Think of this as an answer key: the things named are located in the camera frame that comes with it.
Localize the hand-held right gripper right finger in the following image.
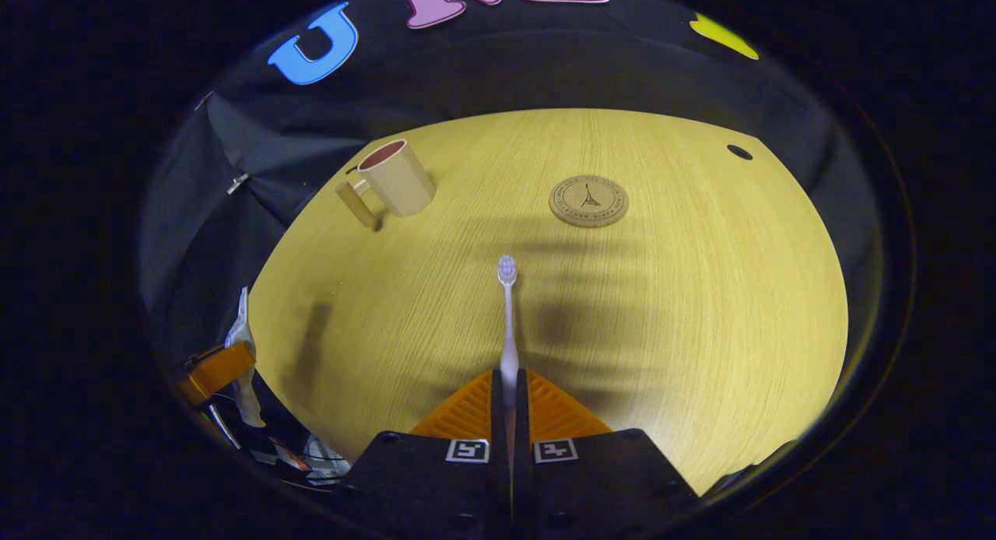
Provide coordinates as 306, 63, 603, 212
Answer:
514, 369, 701, 538

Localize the beige cup with handle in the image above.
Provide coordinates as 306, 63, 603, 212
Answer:
335, 139, 437, 231

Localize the white toothbrush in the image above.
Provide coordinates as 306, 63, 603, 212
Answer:
497, 254, 521, 447

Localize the round cork coaster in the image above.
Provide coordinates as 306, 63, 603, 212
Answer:
549, 175, 630, 229

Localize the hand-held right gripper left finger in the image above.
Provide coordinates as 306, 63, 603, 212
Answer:
335, 369, 513, 540

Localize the black backdrop cloth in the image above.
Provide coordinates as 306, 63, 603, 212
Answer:
140, 0, 888, 370

